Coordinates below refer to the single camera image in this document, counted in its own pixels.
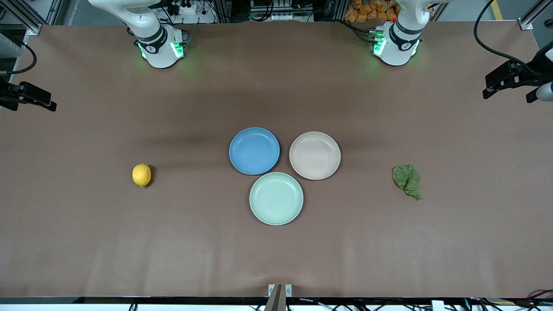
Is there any yellow lemon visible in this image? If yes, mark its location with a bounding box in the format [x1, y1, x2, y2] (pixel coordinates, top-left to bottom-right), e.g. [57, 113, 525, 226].
[132, 163, 152, 188]

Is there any green lettuce leaf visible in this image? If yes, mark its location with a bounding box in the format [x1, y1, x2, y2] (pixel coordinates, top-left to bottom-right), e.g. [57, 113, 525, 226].
[392, 164, 423, 201]

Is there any white power strip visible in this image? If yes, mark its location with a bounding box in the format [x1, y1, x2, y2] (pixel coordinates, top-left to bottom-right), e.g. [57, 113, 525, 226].
[166, 0, 216, 25]

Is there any beige plate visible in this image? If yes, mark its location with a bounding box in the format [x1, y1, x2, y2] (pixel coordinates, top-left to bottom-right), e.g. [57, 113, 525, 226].
[289, 131, 342, 181]

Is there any blue plate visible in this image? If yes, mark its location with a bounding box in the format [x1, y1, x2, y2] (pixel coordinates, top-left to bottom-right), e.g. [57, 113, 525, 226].
[229, 127, 281, 175]

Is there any pale green plate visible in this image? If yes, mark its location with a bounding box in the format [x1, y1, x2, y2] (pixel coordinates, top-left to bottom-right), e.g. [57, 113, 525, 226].
[249, 172, 304, 226]

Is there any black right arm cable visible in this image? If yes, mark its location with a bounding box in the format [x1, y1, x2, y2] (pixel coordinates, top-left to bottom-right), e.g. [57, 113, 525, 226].
[8, 42, 38, 75]

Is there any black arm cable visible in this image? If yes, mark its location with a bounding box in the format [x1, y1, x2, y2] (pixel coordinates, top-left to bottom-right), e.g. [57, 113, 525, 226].
[474, 0, 540, 75]
[8, 42, 38, 75]

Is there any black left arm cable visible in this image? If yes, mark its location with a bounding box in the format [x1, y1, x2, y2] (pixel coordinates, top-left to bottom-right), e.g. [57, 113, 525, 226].
[474, 0, 540, 75]

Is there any aluminium frame post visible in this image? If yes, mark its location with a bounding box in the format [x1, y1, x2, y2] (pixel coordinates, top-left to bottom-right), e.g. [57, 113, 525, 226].
[0, 0, 65, 36]
[518, 0, 553, 31]

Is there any metal table edge bracket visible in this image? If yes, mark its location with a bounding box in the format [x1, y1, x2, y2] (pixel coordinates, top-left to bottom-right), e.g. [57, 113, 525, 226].
[264, 283, 293, 311]

